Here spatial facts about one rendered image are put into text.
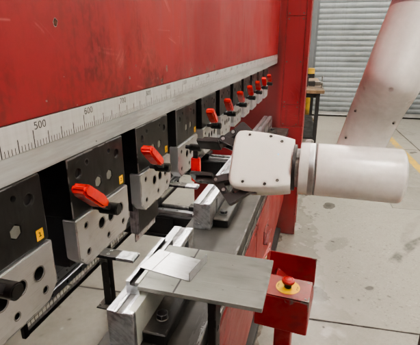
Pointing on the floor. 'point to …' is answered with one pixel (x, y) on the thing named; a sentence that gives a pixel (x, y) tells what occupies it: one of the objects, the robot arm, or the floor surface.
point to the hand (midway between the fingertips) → (204, 159)
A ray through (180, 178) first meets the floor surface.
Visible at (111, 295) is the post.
